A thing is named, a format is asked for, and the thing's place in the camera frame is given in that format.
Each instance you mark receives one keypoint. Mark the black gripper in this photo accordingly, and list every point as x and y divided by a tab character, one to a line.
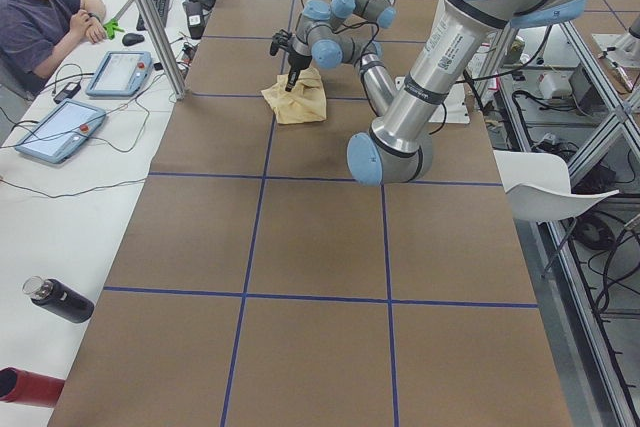
297	61

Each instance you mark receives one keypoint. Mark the beige long sleeve shirt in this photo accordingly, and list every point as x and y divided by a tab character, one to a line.
305	103

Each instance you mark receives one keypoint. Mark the black keyboard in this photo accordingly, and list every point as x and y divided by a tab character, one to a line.
155	4

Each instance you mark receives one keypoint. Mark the black computer mouse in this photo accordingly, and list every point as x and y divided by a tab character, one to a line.
131	39

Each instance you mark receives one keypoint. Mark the far blue teach pendant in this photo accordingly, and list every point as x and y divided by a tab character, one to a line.
121	74

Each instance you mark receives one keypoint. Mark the blue teach pendant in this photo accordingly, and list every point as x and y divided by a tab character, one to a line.
121	74
62	132

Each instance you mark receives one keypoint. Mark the green plastic tool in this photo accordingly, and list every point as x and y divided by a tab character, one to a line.
111	28

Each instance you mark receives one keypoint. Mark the near blue teach pendant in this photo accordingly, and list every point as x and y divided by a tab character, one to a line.
62	132

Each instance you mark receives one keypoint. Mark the seated person dark shirt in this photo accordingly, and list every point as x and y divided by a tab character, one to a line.
38	35

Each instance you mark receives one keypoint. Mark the white curved panel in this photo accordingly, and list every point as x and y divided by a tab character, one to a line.
538	187

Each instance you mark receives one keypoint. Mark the black water bottle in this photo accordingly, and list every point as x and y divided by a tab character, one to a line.
59	299

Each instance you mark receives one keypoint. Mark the red cylinder bottle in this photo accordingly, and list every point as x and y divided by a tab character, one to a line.
29	388

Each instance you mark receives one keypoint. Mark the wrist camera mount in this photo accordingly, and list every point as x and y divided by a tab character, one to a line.
281	41

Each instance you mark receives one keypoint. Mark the white pedestal base plate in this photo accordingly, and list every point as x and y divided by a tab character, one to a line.
454	110

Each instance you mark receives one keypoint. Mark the aluminium frame post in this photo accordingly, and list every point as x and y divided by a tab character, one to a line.
156	30

